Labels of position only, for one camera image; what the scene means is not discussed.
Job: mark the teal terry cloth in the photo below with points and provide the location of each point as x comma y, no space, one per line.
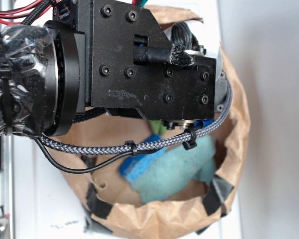
171,172

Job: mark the blue sponge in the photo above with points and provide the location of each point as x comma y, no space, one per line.
134,167

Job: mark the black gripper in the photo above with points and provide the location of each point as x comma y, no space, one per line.
114,56

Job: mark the aluminium frame rail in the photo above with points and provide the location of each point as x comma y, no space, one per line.
7,215

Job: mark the green plush animal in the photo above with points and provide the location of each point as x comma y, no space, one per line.
157,127

